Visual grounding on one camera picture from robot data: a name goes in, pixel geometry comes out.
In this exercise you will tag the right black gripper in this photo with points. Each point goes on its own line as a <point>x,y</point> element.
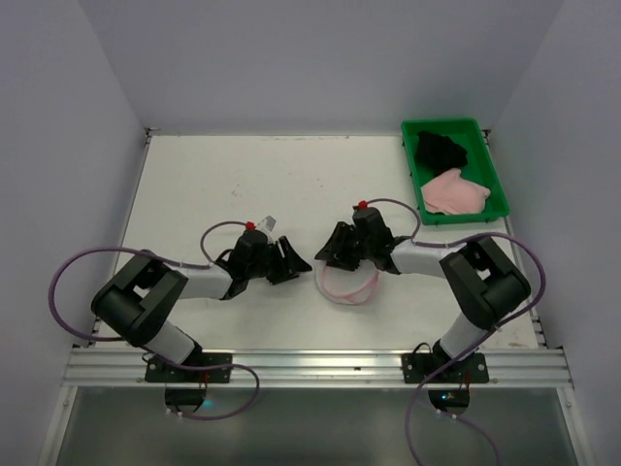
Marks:
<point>350,247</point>

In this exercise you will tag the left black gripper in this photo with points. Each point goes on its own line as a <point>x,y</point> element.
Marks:
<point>277,262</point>

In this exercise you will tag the pink bra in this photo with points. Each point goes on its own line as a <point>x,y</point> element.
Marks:
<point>450,194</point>

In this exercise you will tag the black bra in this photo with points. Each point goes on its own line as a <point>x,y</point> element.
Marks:
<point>439,153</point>

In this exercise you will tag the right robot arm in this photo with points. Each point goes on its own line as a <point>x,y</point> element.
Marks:
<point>484,281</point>

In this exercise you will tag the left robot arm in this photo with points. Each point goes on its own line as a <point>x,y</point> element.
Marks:
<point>137,301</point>

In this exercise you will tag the green plastic tray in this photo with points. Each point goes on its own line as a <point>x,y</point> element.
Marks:
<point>465,132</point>

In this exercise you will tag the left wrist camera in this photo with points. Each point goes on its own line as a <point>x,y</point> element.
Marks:
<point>267,226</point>

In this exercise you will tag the aluminium mounting rail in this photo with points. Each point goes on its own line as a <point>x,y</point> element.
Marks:
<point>280,368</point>

